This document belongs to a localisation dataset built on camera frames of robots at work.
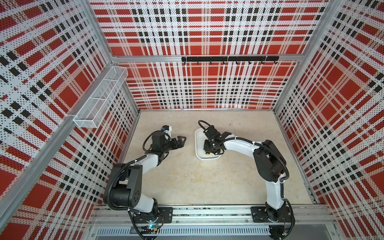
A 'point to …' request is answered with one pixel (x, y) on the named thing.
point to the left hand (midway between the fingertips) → (180, 141)
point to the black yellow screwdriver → (207, 153)
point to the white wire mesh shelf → (109, 85)
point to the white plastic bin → (200, 137)
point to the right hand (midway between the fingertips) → (206, 149)
